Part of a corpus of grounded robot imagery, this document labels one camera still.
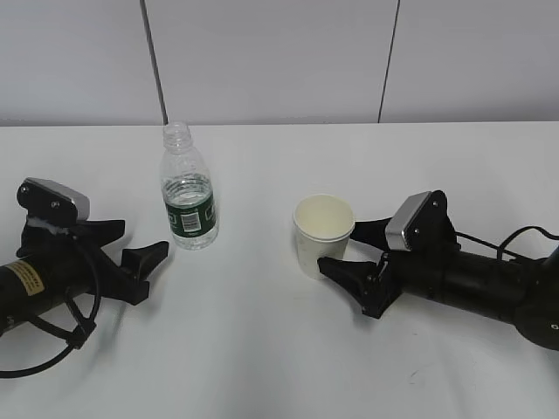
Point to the white paper cup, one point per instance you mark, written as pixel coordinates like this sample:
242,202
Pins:
322,227

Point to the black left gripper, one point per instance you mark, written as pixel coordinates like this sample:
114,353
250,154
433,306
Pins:
71,259

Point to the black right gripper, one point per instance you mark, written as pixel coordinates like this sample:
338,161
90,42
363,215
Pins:
376,286

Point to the clear plastic water bottle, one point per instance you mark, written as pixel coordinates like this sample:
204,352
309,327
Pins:
187,191

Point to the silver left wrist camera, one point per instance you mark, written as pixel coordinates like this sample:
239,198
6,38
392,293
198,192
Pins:
53,202

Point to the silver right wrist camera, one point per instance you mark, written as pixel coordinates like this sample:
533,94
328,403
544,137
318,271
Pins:
420,223

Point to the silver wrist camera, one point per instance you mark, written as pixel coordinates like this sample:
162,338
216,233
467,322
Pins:
420,223
53,202

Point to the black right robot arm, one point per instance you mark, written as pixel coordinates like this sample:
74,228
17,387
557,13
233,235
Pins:
522,292

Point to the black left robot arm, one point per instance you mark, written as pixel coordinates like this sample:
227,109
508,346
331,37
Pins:
25,299

